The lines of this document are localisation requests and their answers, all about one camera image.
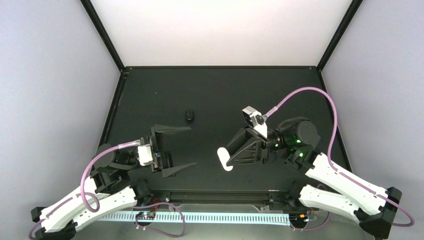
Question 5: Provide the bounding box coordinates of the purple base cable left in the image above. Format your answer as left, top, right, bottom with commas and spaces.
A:
132, 202, 186, 239

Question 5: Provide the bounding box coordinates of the small black oval object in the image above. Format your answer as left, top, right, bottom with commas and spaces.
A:
185, 109, 194, 121

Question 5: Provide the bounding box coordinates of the black vertical frame post left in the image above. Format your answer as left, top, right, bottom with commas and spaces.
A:
80, 0, 125, 72

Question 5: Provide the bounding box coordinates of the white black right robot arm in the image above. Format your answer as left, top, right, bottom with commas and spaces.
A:
217, 117, 402, 239

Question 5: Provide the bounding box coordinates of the small circuit board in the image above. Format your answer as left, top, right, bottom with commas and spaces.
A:
289, 214, 317, 223
135, 211, 156, 222

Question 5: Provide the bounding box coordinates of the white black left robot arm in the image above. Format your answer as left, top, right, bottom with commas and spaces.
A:
28, 124, 188, 240

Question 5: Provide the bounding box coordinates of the small circuit board right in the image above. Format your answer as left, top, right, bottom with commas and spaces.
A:
289, 214, 317, 223

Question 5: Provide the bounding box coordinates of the black vertical frame post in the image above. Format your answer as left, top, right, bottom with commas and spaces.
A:
316, 0, 363, 73
80, 0, 125, 72

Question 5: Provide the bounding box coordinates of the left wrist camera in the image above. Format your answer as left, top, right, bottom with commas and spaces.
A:
137, 144, 153, 166

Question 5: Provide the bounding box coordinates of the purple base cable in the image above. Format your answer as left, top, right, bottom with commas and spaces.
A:
132, 202, 186, 239
290, 185, 331, 232

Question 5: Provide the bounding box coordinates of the white slotted cable duct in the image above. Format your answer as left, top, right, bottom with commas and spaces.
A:
99, 211, 291, 226

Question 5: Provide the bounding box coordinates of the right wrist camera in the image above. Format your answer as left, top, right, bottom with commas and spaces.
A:
242, 106, 268, 139

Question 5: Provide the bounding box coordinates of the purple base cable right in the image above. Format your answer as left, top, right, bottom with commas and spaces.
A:
290, 185, 331, 232

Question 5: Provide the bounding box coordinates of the black front rail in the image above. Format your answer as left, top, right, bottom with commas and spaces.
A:
151, 189, 290, 205

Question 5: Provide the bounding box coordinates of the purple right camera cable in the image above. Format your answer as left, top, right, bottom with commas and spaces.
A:
263, 86, 416, 228

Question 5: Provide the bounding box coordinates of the black vertical frame post right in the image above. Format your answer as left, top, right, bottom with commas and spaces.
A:
316, 0, 363, 73

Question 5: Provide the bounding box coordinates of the white earbud charging case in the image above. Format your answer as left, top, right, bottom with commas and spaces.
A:
217, 147, 233, 172

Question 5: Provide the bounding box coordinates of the small circuit board left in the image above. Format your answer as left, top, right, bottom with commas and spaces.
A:
135, 211, 156, 222

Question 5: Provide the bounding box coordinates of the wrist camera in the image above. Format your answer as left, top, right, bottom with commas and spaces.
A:
137, 144, 153, 166
242, 106, 268, 139

